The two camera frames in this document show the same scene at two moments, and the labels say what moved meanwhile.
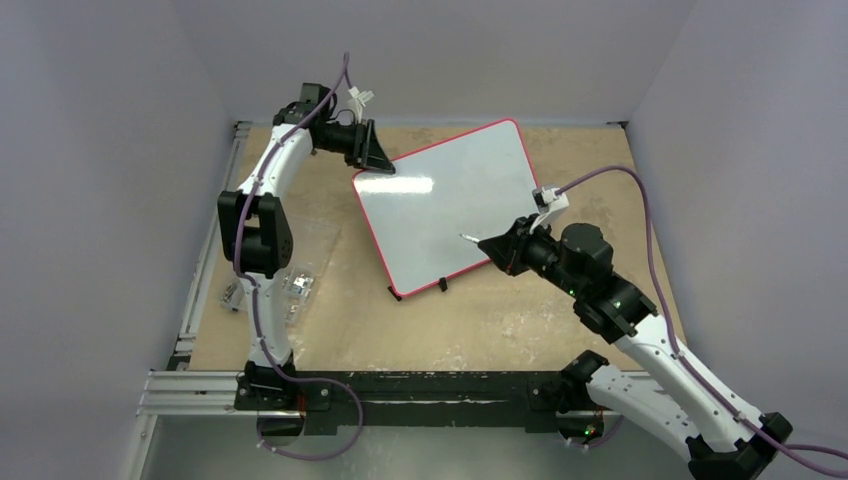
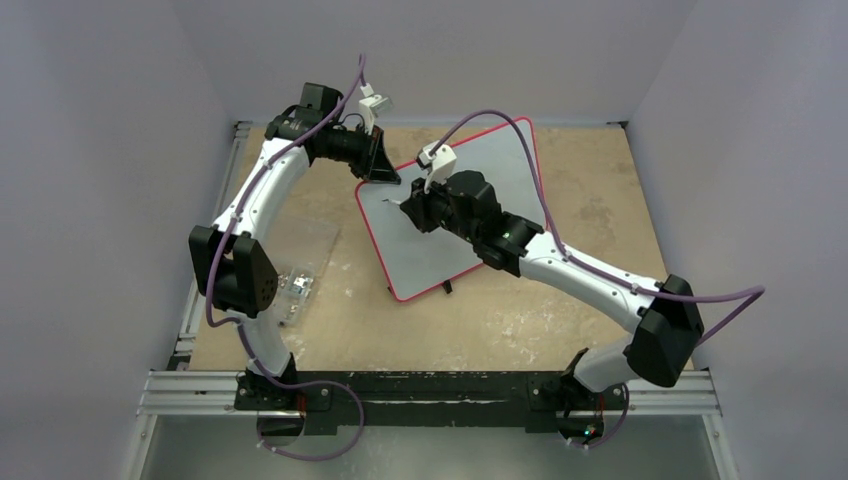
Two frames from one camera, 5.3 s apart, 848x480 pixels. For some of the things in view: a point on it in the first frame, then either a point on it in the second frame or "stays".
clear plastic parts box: (295, 282) stays
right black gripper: (516, 245) -> (428, 208)
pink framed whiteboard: (477, 183) stays
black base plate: (540, 401) stays
